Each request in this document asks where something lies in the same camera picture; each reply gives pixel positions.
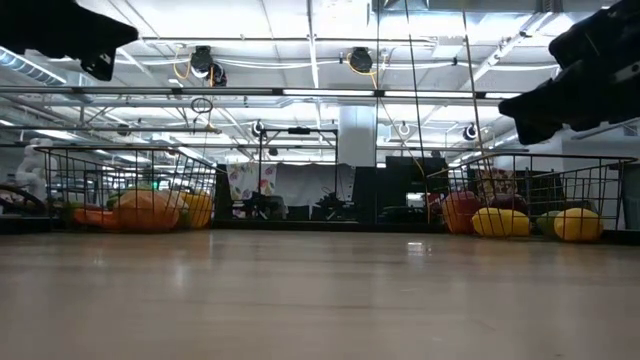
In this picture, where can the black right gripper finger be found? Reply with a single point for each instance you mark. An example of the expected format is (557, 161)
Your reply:
(560, 100)
(535, 132)

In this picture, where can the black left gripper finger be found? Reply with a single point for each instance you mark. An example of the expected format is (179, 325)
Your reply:
(90, 32)
(99, 65)

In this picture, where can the green oval fruit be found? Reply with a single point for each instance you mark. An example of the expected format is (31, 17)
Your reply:
(547, 224)

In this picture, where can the yellow lemon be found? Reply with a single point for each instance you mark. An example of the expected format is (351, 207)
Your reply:
(577, 225)
(500, 222)

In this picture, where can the long orange pepper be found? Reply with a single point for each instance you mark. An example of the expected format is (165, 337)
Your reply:
(95, 219)

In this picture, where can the yellow bell pepper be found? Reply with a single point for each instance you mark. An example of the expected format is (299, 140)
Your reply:
(197, 210)

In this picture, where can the round black ceiling lamp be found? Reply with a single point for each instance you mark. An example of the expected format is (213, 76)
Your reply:
(470, 131)
(404, 129)
(257, 129)

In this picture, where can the grey cabinet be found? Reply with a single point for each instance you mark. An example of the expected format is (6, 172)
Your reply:
(631, 200)

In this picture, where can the small black ceiling reel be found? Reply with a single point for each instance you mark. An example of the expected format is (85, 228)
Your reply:
(218, 75)

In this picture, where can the white mannequin figure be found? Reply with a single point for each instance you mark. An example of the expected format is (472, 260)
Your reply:
(32, 165)

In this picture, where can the black curved tube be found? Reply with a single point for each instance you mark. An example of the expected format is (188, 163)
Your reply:
(25, 192)

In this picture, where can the thin black vertical pole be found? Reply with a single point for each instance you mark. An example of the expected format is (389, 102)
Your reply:
(377, 75)

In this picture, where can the black partition panel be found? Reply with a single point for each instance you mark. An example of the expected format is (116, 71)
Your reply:
(370, 195)

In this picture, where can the white square pillar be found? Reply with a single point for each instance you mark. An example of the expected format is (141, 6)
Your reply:
(357, 135)

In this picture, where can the floral cloth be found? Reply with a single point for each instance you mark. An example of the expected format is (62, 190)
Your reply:
(250, 177)

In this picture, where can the white cloth sheet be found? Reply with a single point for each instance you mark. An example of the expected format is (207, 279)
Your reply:
(310, 182)

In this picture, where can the silver air duct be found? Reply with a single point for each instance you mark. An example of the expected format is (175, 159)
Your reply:
(25, 65)

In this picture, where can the long ceiling light rail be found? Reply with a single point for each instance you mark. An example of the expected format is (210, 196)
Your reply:
(225, 91)

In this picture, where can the black metal rack frame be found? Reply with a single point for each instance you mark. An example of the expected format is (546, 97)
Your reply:
(299, 130)

